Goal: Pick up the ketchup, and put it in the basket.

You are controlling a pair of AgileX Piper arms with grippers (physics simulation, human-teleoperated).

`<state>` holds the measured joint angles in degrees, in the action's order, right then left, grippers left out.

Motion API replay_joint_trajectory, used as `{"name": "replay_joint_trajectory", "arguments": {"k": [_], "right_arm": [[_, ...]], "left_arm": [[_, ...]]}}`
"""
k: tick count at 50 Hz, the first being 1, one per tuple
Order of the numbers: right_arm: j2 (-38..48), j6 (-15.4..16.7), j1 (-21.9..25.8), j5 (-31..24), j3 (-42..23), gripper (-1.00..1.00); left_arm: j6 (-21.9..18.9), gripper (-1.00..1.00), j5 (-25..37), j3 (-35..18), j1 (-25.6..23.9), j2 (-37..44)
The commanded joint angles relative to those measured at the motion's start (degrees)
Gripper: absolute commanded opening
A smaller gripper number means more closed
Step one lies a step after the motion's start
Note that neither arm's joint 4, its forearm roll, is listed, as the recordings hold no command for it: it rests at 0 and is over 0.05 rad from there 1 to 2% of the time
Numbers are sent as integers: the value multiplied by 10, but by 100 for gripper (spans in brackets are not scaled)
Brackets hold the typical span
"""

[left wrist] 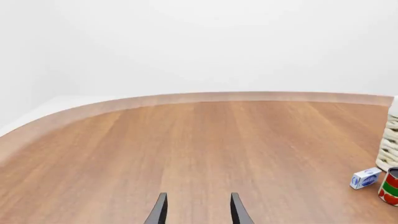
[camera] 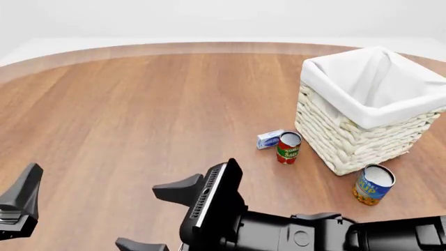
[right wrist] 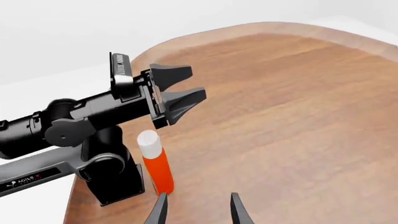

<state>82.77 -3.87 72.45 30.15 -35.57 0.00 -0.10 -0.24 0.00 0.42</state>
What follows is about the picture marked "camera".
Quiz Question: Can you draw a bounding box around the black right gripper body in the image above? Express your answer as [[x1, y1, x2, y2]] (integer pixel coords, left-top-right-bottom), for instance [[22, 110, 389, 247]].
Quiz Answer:
[[178, 157, 249, 248]]

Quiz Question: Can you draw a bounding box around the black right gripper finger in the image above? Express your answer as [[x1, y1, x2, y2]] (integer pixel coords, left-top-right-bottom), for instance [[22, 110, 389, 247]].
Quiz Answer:
[[152, 173, 204, 210], [115, 236, 170, 251]]

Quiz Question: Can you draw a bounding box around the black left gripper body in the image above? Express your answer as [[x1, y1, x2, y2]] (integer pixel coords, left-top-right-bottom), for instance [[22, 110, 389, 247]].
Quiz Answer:
[[0, 208, 39, 241]]

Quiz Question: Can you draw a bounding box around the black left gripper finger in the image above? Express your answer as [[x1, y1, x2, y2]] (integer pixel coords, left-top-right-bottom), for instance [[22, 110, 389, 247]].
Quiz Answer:
[[0, 162, 45, 220]]

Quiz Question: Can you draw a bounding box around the white wicker basket with liner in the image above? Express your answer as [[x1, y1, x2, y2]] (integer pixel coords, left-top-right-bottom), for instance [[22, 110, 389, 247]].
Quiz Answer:
[[294, 46, 446, 176]]

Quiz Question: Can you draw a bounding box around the small blue and white box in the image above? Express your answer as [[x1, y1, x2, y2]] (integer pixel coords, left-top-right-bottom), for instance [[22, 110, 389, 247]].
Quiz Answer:
[[256, 128, 285, 151]]

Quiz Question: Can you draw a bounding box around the red tomato sauce can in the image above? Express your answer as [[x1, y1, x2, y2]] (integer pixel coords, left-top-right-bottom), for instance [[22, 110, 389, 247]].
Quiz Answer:
[[276, 130, 303, 165]]

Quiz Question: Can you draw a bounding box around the small flat plate on stalk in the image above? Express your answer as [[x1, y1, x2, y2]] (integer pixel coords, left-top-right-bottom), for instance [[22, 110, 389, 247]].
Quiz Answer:
[[291, 212, 344, 221]]

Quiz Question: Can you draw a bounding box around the blue and yellow soup can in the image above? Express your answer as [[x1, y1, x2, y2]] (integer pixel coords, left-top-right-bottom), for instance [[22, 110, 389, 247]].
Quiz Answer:
[[351, 163, 397, 206]]

